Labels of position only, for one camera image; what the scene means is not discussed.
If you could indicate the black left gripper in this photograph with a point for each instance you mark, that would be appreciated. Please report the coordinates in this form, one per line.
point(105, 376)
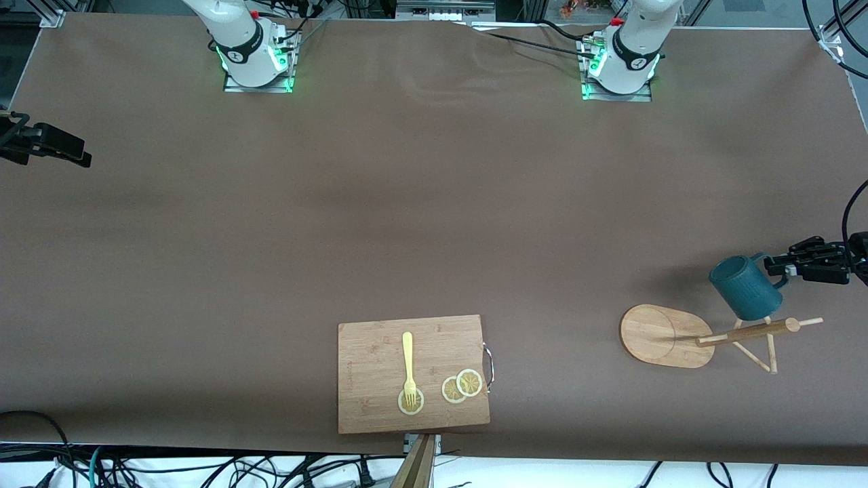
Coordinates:
point(857, 255)

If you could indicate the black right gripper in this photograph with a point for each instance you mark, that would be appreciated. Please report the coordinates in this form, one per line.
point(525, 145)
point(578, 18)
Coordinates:
point(12, 141)

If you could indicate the teal cup yellow inside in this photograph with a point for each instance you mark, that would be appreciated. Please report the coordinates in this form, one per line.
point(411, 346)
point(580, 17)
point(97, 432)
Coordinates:
point(742, 288)

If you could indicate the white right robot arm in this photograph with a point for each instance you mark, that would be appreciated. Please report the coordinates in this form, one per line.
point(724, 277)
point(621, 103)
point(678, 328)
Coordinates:
point(237, 34)

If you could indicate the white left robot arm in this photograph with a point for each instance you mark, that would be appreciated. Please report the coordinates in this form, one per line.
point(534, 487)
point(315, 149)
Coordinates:
point(637, 41)

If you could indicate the wooden cup rack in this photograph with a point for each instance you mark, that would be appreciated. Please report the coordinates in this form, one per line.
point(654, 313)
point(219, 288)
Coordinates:
point(658, 335)

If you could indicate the orange object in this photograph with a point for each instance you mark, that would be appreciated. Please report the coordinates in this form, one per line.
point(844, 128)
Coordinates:
point(571, 8)

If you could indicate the lemon slice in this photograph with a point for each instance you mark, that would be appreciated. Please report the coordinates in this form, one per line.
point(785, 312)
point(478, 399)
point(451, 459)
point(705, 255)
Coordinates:
point(449, 392)
point(469, 383)
point(418, 405)

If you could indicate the brown table cover sheet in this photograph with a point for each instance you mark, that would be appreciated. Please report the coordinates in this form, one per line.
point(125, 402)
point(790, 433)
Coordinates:
point(434, 203)

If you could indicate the bamboo cutting board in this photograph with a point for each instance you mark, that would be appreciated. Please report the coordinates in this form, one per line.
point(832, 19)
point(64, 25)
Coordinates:
point(373, 366)

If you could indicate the grey power strip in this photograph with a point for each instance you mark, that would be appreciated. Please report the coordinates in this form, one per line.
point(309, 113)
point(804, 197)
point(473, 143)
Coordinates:
point(441, 10)

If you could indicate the yellow plastic fork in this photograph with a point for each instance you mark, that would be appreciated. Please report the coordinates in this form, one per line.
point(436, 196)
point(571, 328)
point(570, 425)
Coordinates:
point(407, 352)

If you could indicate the black power plug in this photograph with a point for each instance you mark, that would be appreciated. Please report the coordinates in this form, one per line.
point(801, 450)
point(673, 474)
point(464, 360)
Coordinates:
point(366, 478)

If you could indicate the wooden stick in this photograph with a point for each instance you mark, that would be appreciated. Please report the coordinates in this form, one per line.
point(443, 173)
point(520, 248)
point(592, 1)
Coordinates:
point(417, 471)

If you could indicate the aluminium frame corner bracket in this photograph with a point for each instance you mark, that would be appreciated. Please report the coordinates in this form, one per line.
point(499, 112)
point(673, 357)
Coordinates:
point(831, 35)
point(53, 19)

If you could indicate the metal clamp bracket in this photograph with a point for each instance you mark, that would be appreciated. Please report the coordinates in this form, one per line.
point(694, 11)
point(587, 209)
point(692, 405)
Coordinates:
point(437, 442)

